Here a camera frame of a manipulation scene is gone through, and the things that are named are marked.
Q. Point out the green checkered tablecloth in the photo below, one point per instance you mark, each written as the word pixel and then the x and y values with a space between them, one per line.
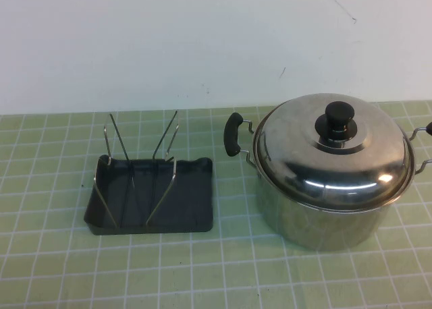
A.
pixel 216 275

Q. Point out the stainless steel cooking pot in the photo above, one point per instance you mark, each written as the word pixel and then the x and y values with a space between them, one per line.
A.
pixel 324 228

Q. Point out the steel pot lid black knob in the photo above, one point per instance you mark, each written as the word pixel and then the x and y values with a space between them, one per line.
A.
pixel 303 154

